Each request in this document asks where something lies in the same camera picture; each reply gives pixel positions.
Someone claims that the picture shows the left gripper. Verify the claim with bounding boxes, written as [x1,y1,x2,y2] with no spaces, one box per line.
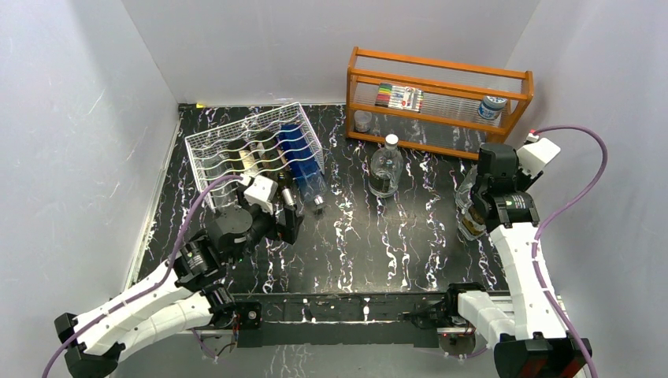
[229,187,304,265]

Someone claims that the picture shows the dark bottle black foil top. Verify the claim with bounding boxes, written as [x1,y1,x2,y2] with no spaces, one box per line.
[458,205,487,241]

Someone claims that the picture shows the brown wine bottle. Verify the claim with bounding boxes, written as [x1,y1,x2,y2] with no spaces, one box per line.
[256,131,295,207]

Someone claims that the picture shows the dark green bottle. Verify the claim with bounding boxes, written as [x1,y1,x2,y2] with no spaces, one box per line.
[225,139,258,176]

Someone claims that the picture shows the round clear glass bottle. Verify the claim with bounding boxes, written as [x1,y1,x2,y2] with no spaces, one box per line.
[369,134,404,198]

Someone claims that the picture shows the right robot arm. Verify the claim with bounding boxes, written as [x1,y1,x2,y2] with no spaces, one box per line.
[443,139,592,377]

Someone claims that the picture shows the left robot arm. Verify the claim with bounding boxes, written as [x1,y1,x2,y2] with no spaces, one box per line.
[54,205,303,377]

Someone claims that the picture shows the clear bottle silver cap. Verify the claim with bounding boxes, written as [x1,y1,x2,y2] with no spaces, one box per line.
[455,165,477,213]

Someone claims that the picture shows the orange wooden shelf rack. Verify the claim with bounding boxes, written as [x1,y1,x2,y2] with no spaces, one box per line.
[345,46,534,160]

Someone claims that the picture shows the blue white lidded jar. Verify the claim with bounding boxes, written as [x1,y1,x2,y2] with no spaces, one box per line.
[476,95,508,125]

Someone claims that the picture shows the small clear plastic cup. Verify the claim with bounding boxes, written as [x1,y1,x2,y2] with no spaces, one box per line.
[354,110,373,133]

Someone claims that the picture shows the colour marker pen set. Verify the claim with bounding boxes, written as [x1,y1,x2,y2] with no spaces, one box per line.
[375,83,424,113]

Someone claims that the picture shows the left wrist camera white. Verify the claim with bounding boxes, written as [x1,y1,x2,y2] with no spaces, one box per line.
[239,174,278,215]

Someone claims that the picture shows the white wire wine rack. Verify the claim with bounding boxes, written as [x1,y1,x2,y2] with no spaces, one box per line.
[185,102,326,212]

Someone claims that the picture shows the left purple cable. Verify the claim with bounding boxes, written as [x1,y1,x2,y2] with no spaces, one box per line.
[41,174,245,378]

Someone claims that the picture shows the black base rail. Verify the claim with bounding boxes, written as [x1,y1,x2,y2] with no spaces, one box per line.
[236,291,484,354]

